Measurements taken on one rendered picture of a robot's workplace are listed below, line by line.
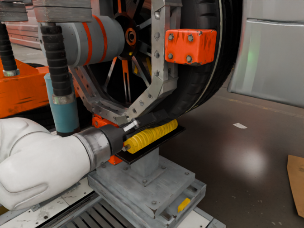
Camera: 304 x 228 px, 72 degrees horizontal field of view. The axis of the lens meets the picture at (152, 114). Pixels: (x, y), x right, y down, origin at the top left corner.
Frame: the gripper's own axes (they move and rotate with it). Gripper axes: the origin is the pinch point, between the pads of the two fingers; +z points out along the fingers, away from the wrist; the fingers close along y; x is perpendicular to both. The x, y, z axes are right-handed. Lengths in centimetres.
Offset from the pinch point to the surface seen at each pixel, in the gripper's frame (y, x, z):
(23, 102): -51, 40, -18
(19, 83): -44, 47, -17
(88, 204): -67, -14, -9
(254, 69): 28.3, -4.4, 4.7
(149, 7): 9.3, 34.2, 15.2
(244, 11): 33.5, 6.6, 4.7
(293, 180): -20, -69, 88
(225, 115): -73, -17, 154
